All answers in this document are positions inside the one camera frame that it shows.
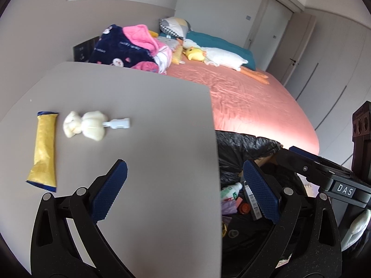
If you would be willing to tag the white room door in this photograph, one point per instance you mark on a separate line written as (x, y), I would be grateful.
(267, 31)

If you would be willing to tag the pink bed sheet mattress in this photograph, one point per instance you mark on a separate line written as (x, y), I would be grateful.
(246, 106)

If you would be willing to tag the pink fleece garment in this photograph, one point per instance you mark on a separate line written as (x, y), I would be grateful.
(140, 36)

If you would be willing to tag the navy rabbit fleece blanket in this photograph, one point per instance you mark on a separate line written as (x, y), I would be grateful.
(114, 48)

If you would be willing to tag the purple plastic trash bag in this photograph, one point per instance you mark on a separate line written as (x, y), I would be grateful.
(228, 207)

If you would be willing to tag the white plastic stick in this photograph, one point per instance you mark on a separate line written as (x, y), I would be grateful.
(117, 123)

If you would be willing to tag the white goose plush toy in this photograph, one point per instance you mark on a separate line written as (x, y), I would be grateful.
(218, 57)

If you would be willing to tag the yellow duck plush toy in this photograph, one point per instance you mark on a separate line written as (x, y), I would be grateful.
(195, 54)

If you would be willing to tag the pink patterned pyjamas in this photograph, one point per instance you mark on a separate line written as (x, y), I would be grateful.
(151, 67)

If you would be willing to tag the yellow snack wrapper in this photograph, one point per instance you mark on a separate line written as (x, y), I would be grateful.
(42, 173)

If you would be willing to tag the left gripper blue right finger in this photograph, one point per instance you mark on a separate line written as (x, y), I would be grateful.
(265, 197)

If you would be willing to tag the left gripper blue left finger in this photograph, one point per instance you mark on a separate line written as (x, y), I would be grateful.
(105, 189)

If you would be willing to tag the black wall socket panel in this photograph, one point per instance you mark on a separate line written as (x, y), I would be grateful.
(83, 51)

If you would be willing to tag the grey patterned pillow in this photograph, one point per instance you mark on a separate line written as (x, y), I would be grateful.
(175, 27)

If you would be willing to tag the white green plastic bottle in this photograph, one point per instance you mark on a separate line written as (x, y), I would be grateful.
(230, 192)

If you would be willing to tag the teal pillow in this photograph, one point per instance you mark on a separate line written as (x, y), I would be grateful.
(205, 40)

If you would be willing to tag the black lined cardboard trash box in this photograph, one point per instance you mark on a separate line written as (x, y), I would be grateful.
(233, 150)

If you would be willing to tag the grey bedside cabinet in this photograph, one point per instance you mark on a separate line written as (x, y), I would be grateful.
(166, 220)

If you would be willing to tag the white gloved hand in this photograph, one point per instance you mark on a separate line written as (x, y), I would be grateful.
(356, 230)

